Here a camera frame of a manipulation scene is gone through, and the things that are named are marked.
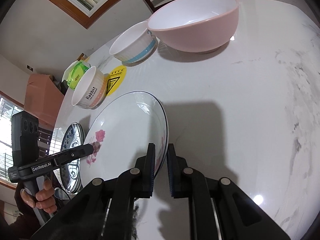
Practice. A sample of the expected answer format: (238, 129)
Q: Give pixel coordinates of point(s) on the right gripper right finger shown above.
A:
(177, 181)

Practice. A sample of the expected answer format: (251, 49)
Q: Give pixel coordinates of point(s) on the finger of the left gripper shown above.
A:
(69, 155)

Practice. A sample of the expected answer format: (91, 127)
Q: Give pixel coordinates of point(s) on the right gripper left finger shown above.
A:
(146, 175)

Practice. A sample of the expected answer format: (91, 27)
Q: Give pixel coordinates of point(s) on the white plate pink flowers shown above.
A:
(121, 134)

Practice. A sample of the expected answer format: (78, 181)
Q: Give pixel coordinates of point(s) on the white Rabbit bowl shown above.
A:
(90, 90)

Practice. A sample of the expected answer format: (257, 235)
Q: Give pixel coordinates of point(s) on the white Dog bowl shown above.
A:
(134, 45)

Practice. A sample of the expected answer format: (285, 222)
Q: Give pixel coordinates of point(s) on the pink bowl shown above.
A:
(195, 26)

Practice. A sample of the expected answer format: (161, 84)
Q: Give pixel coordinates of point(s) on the person's left hand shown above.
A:
(45, 198)

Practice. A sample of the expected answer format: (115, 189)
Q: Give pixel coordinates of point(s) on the large blue floral plate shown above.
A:
(70, 172)

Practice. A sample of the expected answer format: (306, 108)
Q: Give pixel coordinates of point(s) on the dark wooden side chair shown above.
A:
(44, 140)

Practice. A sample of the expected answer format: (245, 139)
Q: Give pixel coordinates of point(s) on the green tissue box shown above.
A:
(75, 72)

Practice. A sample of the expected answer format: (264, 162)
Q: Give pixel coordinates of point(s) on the yellow warning sticker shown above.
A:
(114, 79)

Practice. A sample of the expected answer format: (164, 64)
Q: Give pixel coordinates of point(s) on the light wooden chair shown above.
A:
(82, 57)

